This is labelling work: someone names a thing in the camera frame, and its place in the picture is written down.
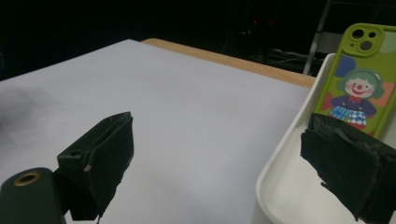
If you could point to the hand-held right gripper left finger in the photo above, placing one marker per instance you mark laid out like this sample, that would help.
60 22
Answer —
106 155

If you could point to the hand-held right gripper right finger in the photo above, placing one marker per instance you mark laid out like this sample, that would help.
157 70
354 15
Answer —
351 161

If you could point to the green cartoon phone case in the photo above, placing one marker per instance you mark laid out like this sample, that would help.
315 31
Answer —
358 90

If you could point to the white plastic storage box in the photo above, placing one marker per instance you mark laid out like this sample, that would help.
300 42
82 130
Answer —
280 193

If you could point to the white table mat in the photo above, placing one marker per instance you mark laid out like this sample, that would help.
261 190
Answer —
186 109

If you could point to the white metal stand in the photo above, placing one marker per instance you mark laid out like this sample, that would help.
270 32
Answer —
317 37

